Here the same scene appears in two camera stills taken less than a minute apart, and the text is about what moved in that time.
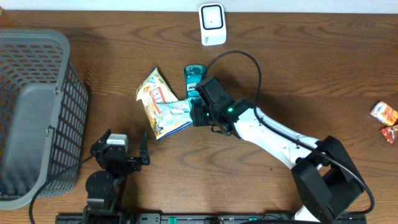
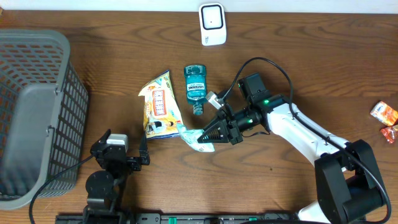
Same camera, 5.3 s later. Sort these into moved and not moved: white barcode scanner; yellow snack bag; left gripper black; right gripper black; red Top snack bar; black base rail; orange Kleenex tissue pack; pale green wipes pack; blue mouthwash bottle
Moved: yellow snack bag; right gripper black; pale green wipes pack
Not moved: blue mouthwash bottle; black base rail; orange Kleenex tissue pack; left gripper black; red Top snack bar; white barcode scanner
